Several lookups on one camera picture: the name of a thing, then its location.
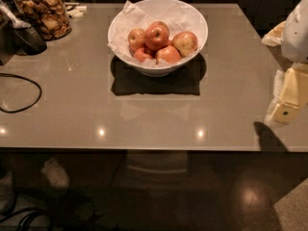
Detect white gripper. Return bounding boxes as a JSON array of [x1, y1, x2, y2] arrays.
[[265, 0, 308, 127]]

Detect red top apple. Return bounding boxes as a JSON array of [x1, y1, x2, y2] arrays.
[[144, 21, 169, 51]]

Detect right yellow-red apple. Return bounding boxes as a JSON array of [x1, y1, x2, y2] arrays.
[[171, 31, 198, 57]]

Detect front red apple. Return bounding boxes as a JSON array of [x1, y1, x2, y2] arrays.
[[155, 45, 181, 64]]

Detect white paper bowl liner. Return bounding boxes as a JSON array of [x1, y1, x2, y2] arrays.
[[107, 0, 204, 69]]

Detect white ceramic bowl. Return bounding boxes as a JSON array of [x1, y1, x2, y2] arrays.
[[107, 0, 209, 78]]

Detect small front-left red apple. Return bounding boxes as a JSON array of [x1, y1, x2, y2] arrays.
[[134, 47, 154, 63]]

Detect left red-yellow apple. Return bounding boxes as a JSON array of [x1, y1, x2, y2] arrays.
[[128, 28, 145, 52]]

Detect cream cloth at table edge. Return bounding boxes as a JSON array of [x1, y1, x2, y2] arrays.
[[262, 21, 285, 47]]

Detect small white items on table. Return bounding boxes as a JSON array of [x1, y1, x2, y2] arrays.
[[65, 5, 87, 18]]

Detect white shoe right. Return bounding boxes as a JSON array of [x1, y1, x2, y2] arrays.
[[41, 158, 69, 190]]

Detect white shoe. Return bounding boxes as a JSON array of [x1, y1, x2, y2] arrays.
[[0, 171, 14, 215], [41, 158, 69, 190]]

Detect glass jar of dried chips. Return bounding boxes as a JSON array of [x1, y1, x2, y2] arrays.
[[13, 0, 71, 40]]

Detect black kitchen appliance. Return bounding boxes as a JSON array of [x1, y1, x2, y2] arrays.
[[0, 0, 47, 56]]

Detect white shoe left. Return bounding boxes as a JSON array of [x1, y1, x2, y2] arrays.
[[0, 171, 14, 215]]

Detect black cable loop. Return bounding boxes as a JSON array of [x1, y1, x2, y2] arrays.
[[0, 72, 43, 115]]

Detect black floor cables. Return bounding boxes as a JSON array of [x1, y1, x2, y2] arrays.
[[0, 206, 56, 231]]

